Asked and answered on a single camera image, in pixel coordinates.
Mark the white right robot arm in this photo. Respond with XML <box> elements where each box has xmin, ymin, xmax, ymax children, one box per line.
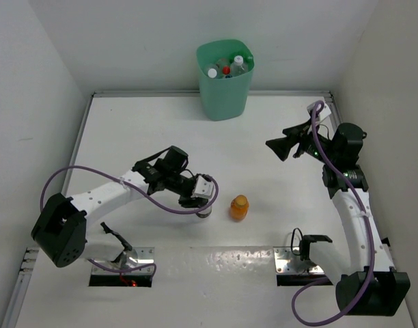
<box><xmin>266</xmin><ymin>122</ymin><xmax>410</xmax><ymax>316</ymax></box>

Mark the orange juice bottle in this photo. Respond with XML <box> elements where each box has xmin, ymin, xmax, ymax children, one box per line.
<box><xmin>229</xmin><ymin>195</ymin><xmax>249</xmax><ymax>221</ymax></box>

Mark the aluminium rail left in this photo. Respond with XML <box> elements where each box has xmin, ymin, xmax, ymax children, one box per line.
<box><xmin>0</xmin><ymin>91</ymin><xmax>96</xmax><ymax>328</ymax></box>

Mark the small red-cap cola bottle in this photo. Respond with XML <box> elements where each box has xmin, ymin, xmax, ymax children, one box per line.
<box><xmin>215</xmin><ymin>58</ymin><xmax>231</xmax><ymax>75</ymax></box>

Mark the Aquafina bottle white cap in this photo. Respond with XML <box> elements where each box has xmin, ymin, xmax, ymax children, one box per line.
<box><xmin>205</xmin><ymin>66</ymin><xmax>219</xmax><ymax>79</ymax></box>

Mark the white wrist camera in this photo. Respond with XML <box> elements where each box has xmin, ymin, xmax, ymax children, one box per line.
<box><xmin>307</xmin><ymin>100</ymin><xmax>331</xmax><ymax>125</ymax></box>
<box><xmin>191</xmin><ymin>175</ymin><xmax>214</xmax><ymax>200</ymax></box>

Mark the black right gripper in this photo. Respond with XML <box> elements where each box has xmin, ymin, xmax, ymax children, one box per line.
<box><xmin>266</xmin><ymin>117</ymin><xmax>337</xmax><ymax>164</ymax></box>

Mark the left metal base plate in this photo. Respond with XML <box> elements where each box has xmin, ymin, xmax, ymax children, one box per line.
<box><xmin>91</xmin><ymin>247</ymin><xmax>156</xmax><ymax>276</ymax></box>

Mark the metal base plate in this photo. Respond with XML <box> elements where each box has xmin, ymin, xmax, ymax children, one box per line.
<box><xmin>273</xmin><ymin>247</ymin><xmax>324</xmax><ymax>275</ymax></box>
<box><xmin>91</xmin><ymin>247</ymin><xmax>156</xmax><ymax>276</ymax></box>

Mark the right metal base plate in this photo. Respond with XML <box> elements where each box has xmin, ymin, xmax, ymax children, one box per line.
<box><xmin>273</xmin><ymin>247</ymin><xmax>324</xmax><ymax>275</ymax></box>

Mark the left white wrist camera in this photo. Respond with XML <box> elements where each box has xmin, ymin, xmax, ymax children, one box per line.
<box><xmin>191</xmin><ymin>175</ymin><xmax>214</xmax><ymax>200</ymax></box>

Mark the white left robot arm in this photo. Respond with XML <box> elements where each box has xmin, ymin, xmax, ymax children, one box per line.
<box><xmin>31</xmin><ymin>146</ymin><xmax>219</xmax><ymax>274</ymax></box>

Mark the clear bottle colourful label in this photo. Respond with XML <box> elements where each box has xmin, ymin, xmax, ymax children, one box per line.
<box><xmin>230</xmin><ymin>55</ymin><xmax>249</xmax><ymax>77</ymax></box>

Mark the green plastic bin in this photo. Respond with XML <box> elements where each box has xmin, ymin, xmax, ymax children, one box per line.
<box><xmin>196</xmin><ymin>39</ymin><xmax>255</xmax><ymax>121</ymax></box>

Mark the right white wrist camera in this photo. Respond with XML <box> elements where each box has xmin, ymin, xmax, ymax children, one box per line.
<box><xmin>307</xmin><ymin>100</ymin><xmax>331</xmax><ymax>125</ymax></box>

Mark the black-cap black-label bottle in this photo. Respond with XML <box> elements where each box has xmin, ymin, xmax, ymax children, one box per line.
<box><xmin>195</xmin><ymin>204</ymin><xmax>212</xmax><ymax>219</ymax></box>

